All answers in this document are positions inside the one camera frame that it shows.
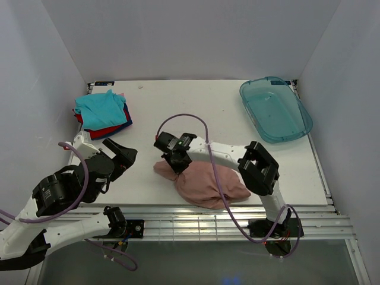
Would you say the navy blue folded t shirt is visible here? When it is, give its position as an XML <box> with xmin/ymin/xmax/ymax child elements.
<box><xmin>83</xmin><ymin>103</ymin><xmax>133</xmax><ymax>140</ymax></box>

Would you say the dusty pink t shirt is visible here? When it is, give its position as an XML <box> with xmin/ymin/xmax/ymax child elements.
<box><xmin>153</xmin><ymin>161</ymin><xmax>251</xmax><ymax>210</ymax></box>

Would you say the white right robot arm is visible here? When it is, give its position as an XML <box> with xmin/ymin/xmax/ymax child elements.
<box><xmin>154</xmin><ymin>132</ymin><xmax>291</xmax><ymax>238</ymax></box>

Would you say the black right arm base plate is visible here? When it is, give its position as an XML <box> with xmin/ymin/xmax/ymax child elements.
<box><xmin>248</xmin><ymin>218</ymin><xmax>304</xmax><ymax>239</ymax></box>

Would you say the red folded t shirt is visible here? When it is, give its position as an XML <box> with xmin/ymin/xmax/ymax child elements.
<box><xmin>85</xmin><ymin>106</ymin><xmax>133</xmax><ymax>140</ymax></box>

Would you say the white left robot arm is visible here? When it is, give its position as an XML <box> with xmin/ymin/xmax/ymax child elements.
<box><xmin>1</xmin><ymin>131</ymin><xmax>144</xmax><ymax>271</ymax></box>

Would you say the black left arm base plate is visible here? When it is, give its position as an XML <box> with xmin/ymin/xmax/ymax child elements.
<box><xmin>120</xmin><ymin>219</ymin><xmax>145</xmax><ymax>239</ymax></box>

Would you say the black blue corner label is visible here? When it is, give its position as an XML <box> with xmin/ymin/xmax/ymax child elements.
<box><xmin>94</xmin><ymin>81</ymin><xmax>115</xmax><ymax>86</ymax></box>

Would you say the teal transparent plastic bin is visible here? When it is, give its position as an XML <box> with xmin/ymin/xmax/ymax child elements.
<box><xmin>239</xmin><ymin>77</ymin><xmax>313</xmax><ymax>144</ymax></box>

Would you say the turquoise folded t shirt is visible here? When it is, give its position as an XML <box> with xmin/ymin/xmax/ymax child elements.
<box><xmin>74</xmin><ymin>90</ymin><xmax>128</xmax><ymax>131</ymax></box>

